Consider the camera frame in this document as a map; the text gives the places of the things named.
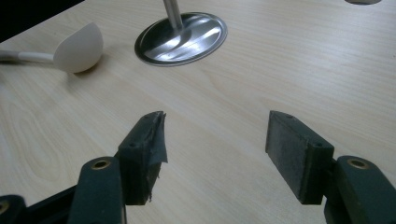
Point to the grey round object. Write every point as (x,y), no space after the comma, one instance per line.
(362,1)

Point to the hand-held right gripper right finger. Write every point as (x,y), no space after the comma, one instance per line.
(295,155)

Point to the white ladle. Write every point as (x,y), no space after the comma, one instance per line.
(77,49)

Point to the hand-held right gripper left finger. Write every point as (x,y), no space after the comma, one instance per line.
(141,161)

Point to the round metal stand base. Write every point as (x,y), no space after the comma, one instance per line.
(182,39)

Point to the metal stand pole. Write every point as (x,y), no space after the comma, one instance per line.
(173,14)

